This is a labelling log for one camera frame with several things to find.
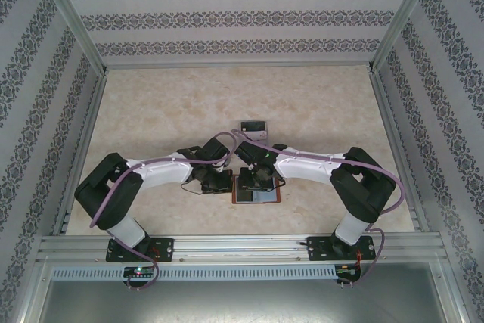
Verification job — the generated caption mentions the brown leather card holder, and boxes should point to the brown leather card holder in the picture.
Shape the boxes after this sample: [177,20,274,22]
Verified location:
[230,174,282,207]

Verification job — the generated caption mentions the white card with pink print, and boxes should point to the white card with pink print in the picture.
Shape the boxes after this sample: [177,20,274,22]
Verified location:
[244,129,271,141]

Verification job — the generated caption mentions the clear acrylic card rack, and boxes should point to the clear acrylic card rack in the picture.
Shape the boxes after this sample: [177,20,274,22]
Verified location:
[239,119,271,146]

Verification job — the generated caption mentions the grey metal sheet panel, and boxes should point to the grey metal sheet panel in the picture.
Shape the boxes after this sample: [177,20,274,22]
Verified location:
[36,278,464,323]

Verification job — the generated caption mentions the aluminium mounting rail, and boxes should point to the aluminium mounting rail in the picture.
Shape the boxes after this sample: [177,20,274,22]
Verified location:
[36,232,444,264]

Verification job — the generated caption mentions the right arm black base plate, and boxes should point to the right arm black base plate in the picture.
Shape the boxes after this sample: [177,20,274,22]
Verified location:
[306,235,377,262]

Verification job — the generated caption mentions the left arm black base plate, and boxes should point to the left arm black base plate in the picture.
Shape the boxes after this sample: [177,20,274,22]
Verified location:
[105,238,175,264]

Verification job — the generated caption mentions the grey slotted cable duct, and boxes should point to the grey slotted cable duct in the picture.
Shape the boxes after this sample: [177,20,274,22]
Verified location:
[50,265,338,281]

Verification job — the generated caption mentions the aluminium back rail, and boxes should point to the aluminium back rail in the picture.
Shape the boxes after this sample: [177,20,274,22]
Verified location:
[104,61,374,72]

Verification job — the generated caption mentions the aluminium side rail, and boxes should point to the aluminium side rail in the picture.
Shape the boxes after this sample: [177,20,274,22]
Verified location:
[51,72,109,236]
[369,72,430,232]

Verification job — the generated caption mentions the aluminium frame post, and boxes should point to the aluminium frame post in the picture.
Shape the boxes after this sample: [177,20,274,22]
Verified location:
[31,0,109,76]
[368,0,444,73]

